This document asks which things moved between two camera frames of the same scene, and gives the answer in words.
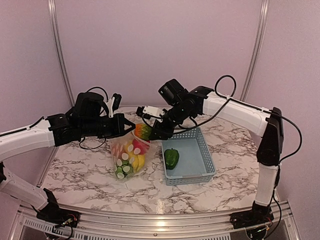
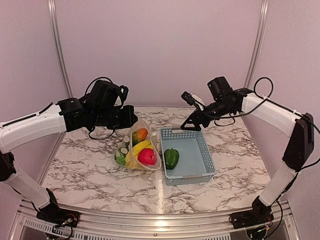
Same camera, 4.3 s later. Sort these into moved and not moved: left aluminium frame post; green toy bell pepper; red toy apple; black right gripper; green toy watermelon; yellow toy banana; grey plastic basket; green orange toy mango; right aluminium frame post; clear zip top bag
Moved: black right gripper; green orange toy mango; red toy apple; green toy watermelon; clear zip top bag; yellow toy banana
Not moved: left aluminium frame post; grey plastic basket; right aluminium frame post; green toy bell pepper
